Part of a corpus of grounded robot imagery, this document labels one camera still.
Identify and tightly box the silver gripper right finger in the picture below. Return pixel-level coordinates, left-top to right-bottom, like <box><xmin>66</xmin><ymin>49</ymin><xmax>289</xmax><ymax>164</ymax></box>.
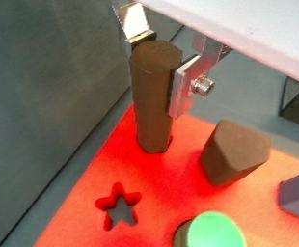
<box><xmin>168</xmin><ymin>32</ymin><xmax>232</xmax><ymax>119</ymax></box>

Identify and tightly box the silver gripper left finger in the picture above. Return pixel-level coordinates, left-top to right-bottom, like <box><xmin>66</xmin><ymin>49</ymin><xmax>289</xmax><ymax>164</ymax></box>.
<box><xmin>112</xmin><ymin>0</ymin><xmax>157</xmax><ymax>56</ymax></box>

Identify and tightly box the brown hexagon peg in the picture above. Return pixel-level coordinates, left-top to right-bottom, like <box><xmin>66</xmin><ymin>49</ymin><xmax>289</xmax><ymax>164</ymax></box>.
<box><xmin>129</xmin><ymin>41</ymin><xmax>182</xmax><ymax>153</ymax></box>

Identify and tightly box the red shape sorter board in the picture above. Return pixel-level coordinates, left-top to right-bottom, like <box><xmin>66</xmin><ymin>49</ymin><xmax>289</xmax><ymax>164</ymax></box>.
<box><xmin>33</xmin><ymin>110</ymin><xmax>299</xmax><ymax>247</ymax></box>

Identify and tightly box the brown heart shaped peg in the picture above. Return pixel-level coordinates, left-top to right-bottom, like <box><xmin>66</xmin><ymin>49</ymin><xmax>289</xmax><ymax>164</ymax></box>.
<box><xmin>200</xmin><ymin>120</ymin><xmax>272</xmax><ymax>186</ymax></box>

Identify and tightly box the tall brown cylinder peg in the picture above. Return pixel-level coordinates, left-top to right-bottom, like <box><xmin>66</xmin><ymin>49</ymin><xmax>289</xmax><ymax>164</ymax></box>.
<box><xmin>172</xmin><ymin>211</ymin><xmax>247</xmax><ymax>247</ymax></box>

